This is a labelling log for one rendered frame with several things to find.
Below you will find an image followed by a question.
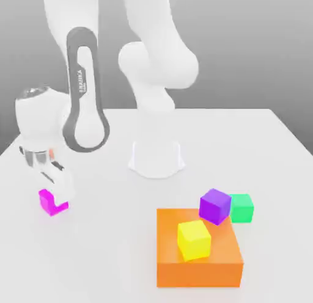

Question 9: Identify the small green cube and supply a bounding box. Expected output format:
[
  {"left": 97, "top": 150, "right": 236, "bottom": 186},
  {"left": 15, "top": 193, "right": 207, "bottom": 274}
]
[{"left": 229, "top": 193, "right": 255, "bottom": 224}]

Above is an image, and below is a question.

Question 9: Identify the small purple cube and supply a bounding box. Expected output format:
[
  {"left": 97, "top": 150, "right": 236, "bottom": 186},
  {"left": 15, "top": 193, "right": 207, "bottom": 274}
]
[{"left": 199, "top": 188, "right": 232, "bottom": 226}]

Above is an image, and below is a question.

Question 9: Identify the small yellow cube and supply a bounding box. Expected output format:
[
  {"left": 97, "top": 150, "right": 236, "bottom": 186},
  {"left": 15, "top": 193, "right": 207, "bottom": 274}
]
[{"left": 177, "top": 219, "right": 212, "bottom": 262}]

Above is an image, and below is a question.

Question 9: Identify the small magenta cube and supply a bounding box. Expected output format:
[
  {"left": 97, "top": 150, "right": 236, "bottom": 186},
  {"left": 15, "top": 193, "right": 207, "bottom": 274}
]
[{"left": 38, "top": 188, "right": 70, "bottom": 217}]

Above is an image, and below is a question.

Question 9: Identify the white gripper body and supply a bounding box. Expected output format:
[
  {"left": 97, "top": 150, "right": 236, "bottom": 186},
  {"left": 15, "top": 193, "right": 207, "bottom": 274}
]
[{"left": 39, "top": 167, "right": 75, "bottom": 205}]

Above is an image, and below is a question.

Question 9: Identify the large orange box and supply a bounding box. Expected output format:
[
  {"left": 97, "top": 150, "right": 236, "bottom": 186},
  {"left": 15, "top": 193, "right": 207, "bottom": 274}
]
[{"left": 156, "top": 207, "right": 245, "bottom": 288}]

